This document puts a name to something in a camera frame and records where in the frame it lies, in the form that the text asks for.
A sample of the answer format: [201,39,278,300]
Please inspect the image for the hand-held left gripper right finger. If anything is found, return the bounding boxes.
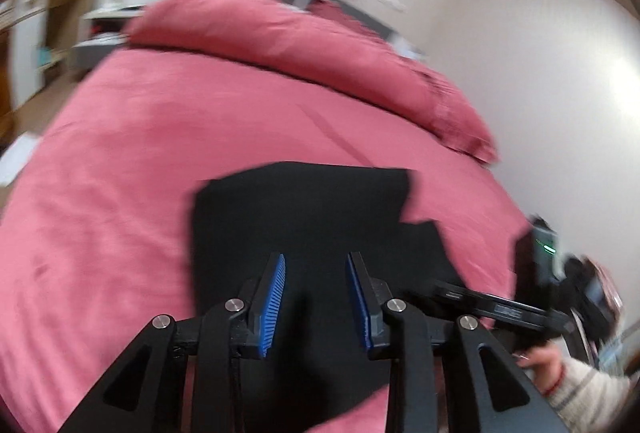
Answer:
[345,250,573,433]

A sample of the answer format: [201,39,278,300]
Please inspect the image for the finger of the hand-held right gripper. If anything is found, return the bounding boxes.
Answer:
[431,279,577,335]

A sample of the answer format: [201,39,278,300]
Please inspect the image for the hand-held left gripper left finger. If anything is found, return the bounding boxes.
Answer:
[57,252,287,433]

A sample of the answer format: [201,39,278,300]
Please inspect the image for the black pants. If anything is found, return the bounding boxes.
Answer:
[189,162,471,433]

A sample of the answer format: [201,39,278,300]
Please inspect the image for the person's right forearm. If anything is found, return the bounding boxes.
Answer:
[542,355,635,433]

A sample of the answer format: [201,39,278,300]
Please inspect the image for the person's right hand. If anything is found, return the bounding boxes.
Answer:
[515,342,568,396]

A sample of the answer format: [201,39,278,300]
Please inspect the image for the pink plastic bag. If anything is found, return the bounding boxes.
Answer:
[592,260,626,314]

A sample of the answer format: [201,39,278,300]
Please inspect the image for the pink round bed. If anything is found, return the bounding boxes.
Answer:
[0,48,536,433]

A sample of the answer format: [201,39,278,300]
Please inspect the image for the red pillow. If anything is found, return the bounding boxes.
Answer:
[122,0,501,165]

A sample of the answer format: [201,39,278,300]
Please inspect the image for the white paper sheet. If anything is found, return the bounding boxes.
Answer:
[0,135,44,187]

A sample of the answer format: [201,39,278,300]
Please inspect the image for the white nightstand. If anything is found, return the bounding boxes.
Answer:
[70,3,147,80]

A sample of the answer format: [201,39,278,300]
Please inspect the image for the wooden white cabinet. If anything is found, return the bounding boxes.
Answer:
[9,0,102,110]

